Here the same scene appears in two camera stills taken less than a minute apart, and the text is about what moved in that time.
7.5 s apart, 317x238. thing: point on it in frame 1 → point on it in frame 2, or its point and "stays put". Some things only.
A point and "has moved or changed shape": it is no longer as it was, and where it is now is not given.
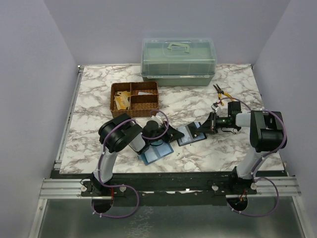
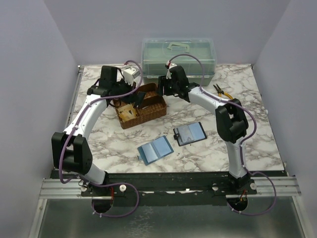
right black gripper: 208,127 → 163,82
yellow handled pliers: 220,91 stays put
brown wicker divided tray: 138,99 has moved or changed shape
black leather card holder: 187,138 stays put
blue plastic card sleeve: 157,149 stays put
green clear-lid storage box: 179,61 stays put
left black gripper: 172,134 → 131,98
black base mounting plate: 206,188 stays put
